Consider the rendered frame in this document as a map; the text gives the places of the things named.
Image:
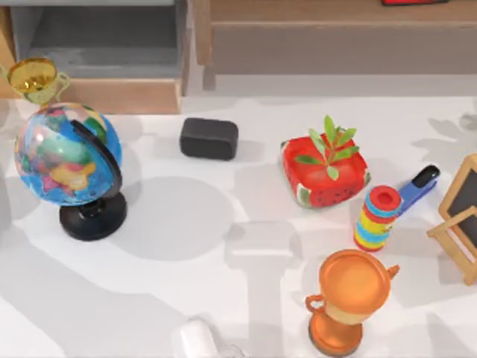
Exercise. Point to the blue and black stapler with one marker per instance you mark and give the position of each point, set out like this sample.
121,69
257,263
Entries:
417,188

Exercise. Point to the red watermelon plant pot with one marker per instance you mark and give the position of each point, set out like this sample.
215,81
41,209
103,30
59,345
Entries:
324,179

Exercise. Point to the wooden open shelf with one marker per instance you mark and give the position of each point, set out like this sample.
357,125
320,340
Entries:
335,37

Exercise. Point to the pulled-out wooden drawer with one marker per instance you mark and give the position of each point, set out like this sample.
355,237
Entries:
100,48

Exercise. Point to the wooden framed blackboard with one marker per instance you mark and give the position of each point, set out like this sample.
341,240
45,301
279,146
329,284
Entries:
460,209

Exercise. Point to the blue globe on black stand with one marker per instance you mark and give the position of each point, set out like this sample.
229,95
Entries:
63,156

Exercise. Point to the orange trophy cup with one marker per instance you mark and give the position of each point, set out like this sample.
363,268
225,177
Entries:
350,294

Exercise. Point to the red object on shelf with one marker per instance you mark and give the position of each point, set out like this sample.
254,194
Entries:
413,2

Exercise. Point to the black rounded box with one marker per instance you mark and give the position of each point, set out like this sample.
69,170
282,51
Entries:
208,138

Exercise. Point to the stack of coloured rings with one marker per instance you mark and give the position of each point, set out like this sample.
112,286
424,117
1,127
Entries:
376,218

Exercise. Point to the pale wooden drawer front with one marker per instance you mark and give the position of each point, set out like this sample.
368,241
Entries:
119,95

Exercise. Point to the gold trophy cup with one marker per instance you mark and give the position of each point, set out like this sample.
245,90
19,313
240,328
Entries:
31,80

